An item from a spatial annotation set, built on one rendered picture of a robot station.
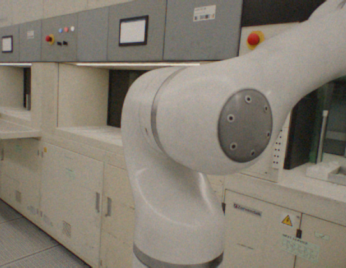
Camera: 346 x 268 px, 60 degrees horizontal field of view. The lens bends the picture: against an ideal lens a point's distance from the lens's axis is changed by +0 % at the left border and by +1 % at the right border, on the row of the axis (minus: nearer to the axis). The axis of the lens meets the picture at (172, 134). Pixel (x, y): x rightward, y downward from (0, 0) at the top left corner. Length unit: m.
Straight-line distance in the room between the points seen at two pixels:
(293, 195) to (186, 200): 0.73
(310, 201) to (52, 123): 1.66
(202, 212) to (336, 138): 1.60
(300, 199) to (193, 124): 0.83
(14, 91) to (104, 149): 2.10
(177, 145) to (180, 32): 1.04
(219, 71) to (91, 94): 2.02
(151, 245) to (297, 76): 0.27
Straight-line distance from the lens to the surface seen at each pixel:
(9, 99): 3.62
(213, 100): 0.27
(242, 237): 1.20
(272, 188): 1.09
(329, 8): 0.65
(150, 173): 0.39
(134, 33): 1.50
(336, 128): 1.93
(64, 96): 2.17
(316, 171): 1.24
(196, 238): 0.36
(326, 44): 0.47
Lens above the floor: 1.15
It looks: 8 degrees down
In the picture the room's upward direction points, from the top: 4 degrees clockwise
